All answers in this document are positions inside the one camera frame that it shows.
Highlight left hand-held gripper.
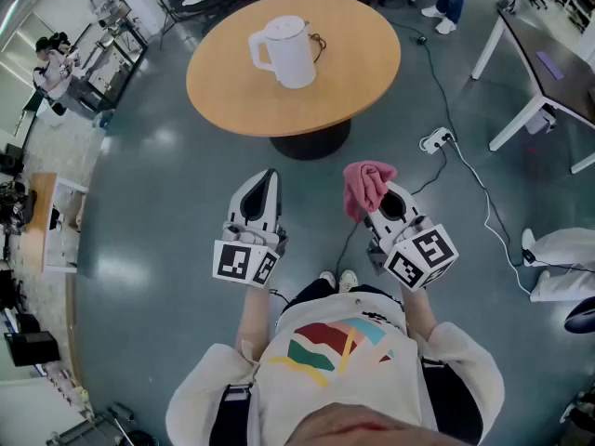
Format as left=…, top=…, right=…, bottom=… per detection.
left=212, top=168, right=290, bottom=289

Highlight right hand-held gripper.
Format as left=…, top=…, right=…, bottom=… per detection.
left=364, top=181, right=460, bottom=293

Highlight pink cloth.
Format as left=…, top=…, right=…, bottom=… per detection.
left=342, top=159, right=399, bottom=225

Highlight white kettle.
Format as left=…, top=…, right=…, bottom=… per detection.
left=247, top=15, right=318, bottom=90

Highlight person's right forearm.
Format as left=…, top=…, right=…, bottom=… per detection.
left=398, top=285, right=441, bottom=341

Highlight person's left forearm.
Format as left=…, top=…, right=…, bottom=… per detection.
left=234, top=280, right=274, bottom=369

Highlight person's right shoe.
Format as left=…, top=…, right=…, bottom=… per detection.
left=337, top=269, right=360, bottom=295

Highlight white power strip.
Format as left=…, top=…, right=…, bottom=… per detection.
left=418, top=126, right=455, bottom=155

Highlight person's black trousers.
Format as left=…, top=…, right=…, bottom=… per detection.
left=280, top=278, right=405, bottom=318

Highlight round wooden table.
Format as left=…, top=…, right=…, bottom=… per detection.
left=185, top=0, right=402, bottom=161

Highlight white waste bin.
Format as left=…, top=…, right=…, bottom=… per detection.
left=524, top=108, right=558, bottom=136

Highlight person's white printed t-shirt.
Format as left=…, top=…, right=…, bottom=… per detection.
left=165, top=290, right=507, bottom=446

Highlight white desk with dark top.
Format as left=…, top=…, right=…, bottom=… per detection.
left=470, top=9, right=595, bottom=175

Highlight person's face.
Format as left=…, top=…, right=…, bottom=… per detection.
left=285, top=401, right=469, bottom=446

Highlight purple flat item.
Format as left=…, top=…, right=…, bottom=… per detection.
left=534, top=50, right=565, bottom=81

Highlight wooden and white shelf unit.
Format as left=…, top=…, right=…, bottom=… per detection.
left=20, top=172, right=89, bottom=274

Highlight black box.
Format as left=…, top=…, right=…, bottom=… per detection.
left=3, top=330, right=61, bottom=368

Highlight grey metal cart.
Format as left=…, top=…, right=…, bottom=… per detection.
left=46, top=401, right=140, bottom=446

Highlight white floor cable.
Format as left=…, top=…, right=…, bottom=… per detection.
left=448, top=138, right=534, bottom=296

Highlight black floor cable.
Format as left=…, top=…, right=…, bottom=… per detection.
left=390, top=19, right=461, bottom=141

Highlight black shoulder strap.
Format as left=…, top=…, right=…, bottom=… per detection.
left=218, top=382, right=256, bottom=446
left=420, top=358, right=484, bottom=445

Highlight black metal frame table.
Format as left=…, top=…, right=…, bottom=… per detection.
left=76, top=0, right=150, bottom=113

